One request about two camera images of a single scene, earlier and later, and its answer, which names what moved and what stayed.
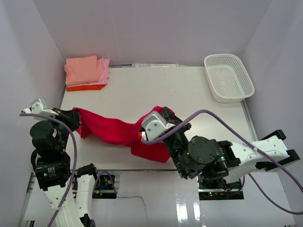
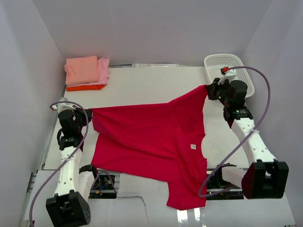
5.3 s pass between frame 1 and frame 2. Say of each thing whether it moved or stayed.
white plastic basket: stayed
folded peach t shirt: stayed
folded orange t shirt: stayed
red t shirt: moved
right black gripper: moved
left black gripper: moved
